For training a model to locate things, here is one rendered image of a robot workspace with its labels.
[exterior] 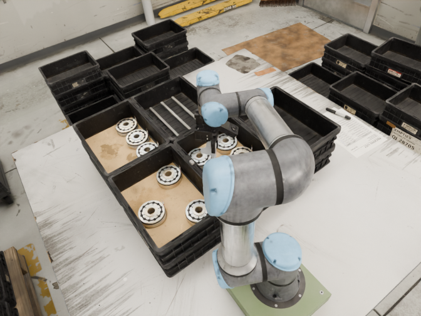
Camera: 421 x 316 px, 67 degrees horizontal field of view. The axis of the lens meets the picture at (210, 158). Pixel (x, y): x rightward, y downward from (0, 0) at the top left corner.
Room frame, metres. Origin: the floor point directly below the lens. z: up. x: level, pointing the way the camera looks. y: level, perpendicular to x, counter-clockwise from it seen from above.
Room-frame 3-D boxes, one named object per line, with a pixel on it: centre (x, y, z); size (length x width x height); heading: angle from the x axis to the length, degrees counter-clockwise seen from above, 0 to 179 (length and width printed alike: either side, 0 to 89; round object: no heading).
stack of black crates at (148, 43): (2.65, 0.32, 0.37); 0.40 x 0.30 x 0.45; 120
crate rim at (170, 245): (0.70, 0.18, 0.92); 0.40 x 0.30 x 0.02; 32
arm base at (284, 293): (0.40, -0.18, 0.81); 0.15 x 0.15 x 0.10
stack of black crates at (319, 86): (2.04, -0.91, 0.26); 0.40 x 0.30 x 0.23; 30
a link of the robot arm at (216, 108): (0.77, -0.04, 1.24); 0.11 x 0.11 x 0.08; 4
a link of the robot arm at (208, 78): (0.86, -0.02, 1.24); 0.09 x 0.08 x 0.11; 4
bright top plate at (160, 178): (0.84, 0.18, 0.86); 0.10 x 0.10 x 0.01
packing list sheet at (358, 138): (1.13, -0.71, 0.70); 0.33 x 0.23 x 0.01; 30
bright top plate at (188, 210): (0.65, 0.06, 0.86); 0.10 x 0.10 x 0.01
